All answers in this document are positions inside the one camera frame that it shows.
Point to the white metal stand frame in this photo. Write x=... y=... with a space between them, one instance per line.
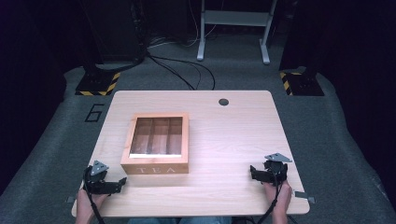
x=233 y=18

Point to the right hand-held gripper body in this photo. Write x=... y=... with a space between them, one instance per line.
x=275 y=170

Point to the grey table bracket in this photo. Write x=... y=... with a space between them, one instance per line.
x=304 y=196

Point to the person's right hand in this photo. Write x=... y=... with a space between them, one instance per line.
x=281 y=196

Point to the wooden tea box glass lid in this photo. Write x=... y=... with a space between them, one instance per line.
x=155 y=165

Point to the dark cabinet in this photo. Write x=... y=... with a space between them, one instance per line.
x=115 y=28

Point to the black stand base hazard tape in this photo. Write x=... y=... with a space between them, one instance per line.
x=303 y=84
x=98 y=84

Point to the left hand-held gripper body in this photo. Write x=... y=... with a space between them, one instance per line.
x=97 y=182

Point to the person's left hand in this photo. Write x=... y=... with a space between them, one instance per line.
x=88 y=200

